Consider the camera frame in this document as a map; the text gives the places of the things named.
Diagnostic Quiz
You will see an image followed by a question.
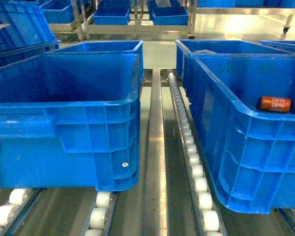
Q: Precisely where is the orange cap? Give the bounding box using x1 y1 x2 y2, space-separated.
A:
257 96 292 114

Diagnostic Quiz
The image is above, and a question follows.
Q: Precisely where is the stainless steel shelf rack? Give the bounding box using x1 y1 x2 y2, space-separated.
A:
0 68 295 236

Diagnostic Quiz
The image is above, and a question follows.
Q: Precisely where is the blue bin behind left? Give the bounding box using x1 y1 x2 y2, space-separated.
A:
48 40 144 90

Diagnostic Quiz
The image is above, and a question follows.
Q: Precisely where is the blue bin behind right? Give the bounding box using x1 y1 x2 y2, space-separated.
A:
176 39 295 92

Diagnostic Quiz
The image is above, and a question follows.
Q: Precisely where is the empty blue bin left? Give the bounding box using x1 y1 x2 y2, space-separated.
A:
0 52 140 191

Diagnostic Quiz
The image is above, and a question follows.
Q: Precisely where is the empty blue bin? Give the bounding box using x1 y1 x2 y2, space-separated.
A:
190 56 295 214
0 52 140 191

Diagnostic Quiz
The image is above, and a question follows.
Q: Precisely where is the empty blue bin right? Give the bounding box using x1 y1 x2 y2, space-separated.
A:
190 56 295 214

